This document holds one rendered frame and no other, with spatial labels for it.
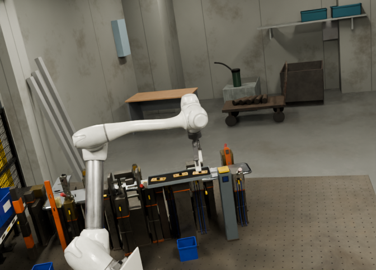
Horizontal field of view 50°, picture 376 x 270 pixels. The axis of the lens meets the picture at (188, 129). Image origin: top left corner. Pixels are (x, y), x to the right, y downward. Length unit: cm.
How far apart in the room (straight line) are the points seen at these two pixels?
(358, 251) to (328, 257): 17
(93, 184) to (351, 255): 144
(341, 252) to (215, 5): 708
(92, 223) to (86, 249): 24
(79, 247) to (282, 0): 733
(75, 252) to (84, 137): 57
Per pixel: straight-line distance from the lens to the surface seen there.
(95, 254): 209
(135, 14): 832
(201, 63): 905
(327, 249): 244
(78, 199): 273
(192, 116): 198
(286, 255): 239
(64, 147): 507
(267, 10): 873
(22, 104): 499
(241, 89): 768
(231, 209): 243
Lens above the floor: 208
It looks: 17 degrees down
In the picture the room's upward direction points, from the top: 9 degrees counter-clockwise
